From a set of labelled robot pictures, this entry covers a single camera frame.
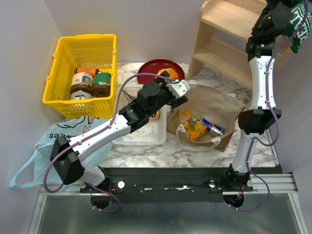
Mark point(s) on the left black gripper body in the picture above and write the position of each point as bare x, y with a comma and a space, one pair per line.
169, 99

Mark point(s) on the orange citrus fruit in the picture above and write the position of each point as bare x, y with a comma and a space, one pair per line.
155, 116

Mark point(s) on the orange ring doughnut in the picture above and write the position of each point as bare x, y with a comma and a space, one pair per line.
169, 73

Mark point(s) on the yellow berries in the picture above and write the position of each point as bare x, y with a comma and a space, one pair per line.
129, 97

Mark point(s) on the brown paper bag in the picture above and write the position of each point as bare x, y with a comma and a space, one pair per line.
213, 105

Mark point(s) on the light blue plastic grocery bag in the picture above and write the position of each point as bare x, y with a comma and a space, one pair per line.
40, 159

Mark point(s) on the green snack packet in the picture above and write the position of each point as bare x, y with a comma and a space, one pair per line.
300, 25

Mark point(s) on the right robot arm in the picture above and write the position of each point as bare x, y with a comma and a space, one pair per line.
262, 112

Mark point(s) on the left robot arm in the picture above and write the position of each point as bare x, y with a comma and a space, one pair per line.
68, 155

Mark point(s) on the orange packaged food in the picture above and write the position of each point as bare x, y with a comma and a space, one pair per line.
194, 128

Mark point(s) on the red round tray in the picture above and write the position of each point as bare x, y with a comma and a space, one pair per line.
155, 65

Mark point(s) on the blue silver drink can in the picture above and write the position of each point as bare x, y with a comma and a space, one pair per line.
212, 128

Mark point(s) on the green lidded brown jar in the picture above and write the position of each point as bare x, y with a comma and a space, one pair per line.
102, 85

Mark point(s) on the orange capped bottle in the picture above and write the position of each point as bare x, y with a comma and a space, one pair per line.
91, 71

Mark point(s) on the yellow plastic shopping basket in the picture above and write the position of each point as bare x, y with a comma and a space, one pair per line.
86, 51

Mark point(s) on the white labelled brown jar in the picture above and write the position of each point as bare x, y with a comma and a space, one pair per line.
82, 81

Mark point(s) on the grey white packaged item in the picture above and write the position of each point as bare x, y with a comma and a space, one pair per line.
79, 95

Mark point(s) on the wooden shelf unit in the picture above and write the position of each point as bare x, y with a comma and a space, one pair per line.
223, 29

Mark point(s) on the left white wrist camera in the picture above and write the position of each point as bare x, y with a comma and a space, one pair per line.
179, 88

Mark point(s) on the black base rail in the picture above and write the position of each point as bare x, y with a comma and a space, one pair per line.
166, 185

